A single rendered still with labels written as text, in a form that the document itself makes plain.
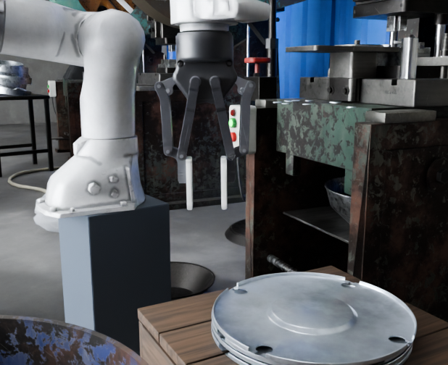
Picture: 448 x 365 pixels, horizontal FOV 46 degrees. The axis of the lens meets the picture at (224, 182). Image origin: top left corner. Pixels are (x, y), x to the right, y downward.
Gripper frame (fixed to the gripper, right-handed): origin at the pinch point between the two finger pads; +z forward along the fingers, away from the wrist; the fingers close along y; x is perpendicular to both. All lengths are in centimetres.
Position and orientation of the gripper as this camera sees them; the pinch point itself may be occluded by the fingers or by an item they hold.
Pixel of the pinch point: (206, 184)
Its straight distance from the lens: 72.6
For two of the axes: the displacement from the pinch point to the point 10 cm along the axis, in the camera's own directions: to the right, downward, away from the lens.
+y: -10.0, 0.1, -0.3
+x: 0.3, 2.0, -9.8
